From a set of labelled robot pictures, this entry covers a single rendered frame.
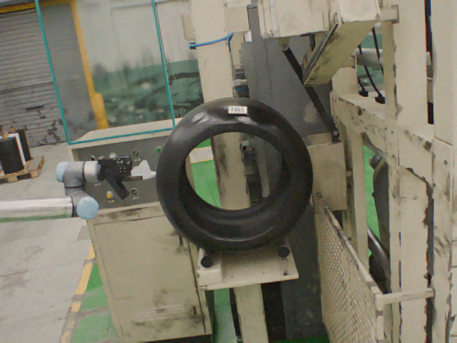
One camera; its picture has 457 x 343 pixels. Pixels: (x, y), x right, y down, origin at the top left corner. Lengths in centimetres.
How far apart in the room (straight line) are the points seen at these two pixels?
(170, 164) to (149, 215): 86
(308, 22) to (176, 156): 62
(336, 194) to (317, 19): 89
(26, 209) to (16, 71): 948
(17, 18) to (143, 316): 903
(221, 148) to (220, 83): 27
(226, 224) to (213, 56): 67
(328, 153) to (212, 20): 70
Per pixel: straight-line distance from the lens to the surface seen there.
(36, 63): 1082
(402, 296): 121
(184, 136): 147
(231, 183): 189
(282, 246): 161
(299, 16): 120
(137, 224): 234
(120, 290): 255
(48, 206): 154
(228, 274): 171
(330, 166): 185
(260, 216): 182
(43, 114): 1090
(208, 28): 180
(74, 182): 167
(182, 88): 1046
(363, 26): 115
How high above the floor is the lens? 164
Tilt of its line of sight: 17 degrees down
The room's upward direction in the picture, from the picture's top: 8 degrees counter-clockwise
